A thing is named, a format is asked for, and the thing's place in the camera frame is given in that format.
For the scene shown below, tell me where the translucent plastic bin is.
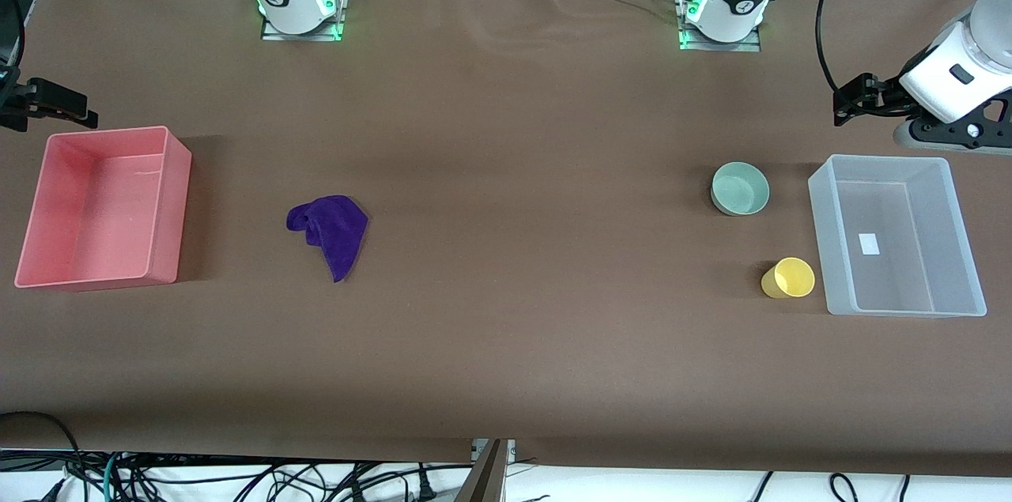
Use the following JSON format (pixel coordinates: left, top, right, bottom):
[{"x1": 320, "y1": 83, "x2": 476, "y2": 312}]
[{"x1": 807, "y1": 155, "x2": 987, "y2": 318}]

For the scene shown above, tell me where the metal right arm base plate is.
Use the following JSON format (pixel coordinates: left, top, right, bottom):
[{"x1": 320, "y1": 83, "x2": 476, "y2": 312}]
[{"x1": 261, "y1": 10, "x2": 346, "y2": 43}]

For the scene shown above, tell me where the grey metal post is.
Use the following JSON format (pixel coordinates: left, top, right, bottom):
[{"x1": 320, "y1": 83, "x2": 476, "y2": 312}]
[{"x1": 457, "y1": 439, "x2": 508, "y2": 502}]

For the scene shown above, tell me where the thick black looped cable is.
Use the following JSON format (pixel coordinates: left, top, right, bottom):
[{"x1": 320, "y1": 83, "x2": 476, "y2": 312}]
[{"x1": 0, "y1": 410, "x2": 85, "y2": 487}]

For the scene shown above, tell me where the purple cloth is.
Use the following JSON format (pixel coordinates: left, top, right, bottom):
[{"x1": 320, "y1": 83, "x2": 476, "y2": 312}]
[{"x1": 286, "y1": 195, "x2": 370, "y2": 283}]

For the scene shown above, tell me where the pale green bowl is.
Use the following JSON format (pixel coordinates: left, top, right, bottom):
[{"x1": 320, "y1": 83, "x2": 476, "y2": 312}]
[{"x1": 711, "y1": 162, "x2": 771, "y2": 217}]

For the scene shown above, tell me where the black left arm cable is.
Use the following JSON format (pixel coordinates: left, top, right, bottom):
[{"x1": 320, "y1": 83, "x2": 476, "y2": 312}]
[{"x1": 816, "y1": 0, "x2": 863, "y2": 96}]

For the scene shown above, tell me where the pink plastic bin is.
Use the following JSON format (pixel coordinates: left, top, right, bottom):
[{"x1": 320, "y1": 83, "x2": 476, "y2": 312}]
[{"x1": 14, "y1": 126, "x2": 193, "y2": 289}]

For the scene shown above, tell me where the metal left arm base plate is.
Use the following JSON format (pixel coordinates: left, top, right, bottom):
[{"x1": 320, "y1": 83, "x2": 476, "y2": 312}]
[{"x1": 678, "y1": 21, "x2": 762, "y2": 53}]

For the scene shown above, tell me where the teal cable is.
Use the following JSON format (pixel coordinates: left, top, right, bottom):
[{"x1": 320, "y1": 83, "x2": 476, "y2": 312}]
[{"x1": 100, "y1": 452, "x2": 121, "y2": 502}]

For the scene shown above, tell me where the yellow cup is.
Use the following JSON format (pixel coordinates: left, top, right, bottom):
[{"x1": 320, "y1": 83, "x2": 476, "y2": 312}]
[{"x1": 761, "y1": 257, "x2": 816, "y2": 300}]

